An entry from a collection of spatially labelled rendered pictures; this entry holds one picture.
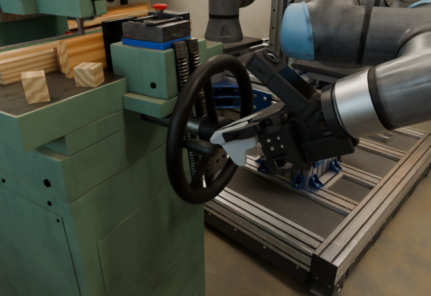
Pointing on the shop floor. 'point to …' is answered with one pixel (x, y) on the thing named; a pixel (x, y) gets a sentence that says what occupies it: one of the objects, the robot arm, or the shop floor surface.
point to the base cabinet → (103, 237)
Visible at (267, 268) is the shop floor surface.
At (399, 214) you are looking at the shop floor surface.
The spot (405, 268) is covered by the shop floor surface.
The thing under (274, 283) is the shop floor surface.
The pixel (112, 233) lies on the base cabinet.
